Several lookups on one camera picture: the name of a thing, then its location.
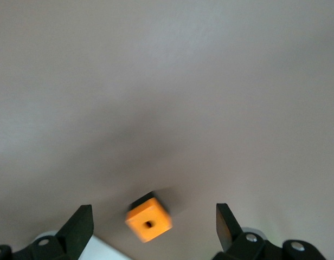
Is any orange cube with hole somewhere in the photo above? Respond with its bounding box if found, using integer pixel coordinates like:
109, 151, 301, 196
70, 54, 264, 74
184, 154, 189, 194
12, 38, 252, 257
125, 191, 173, 243

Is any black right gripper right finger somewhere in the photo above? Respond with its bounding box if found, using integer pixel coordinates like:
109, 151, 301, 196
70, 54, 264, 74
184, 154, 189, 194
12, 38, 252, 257
211, 203, 326, 260

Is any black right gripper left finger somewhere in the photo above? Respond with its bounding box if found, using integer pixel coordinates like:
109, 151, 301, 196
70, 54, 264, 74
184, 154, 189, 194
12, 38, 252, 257
0, 205, 94, 260

